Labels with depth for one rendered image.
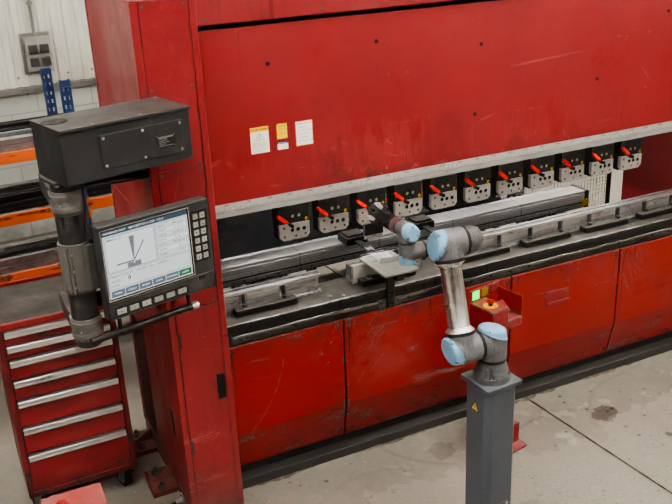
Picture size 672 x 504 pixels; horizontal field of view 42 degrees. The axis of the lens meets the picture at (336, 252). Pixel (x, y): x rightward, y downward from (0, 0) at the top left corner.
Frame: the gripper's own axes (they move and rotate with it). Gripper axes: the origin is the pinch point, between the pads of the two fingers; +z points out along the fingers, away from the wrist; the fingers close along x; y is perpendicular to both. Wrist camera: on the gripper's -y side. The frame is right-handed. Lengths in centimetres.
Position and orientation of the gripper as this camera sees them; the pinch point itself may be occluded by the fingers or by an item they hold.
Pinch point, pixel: (370, 209)
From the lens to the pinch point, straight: 400.9
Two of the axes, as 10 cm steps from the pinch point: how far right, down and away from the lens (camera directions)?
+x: 5.5, -8.4, -0.3
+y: 7.2, 4.4, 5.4
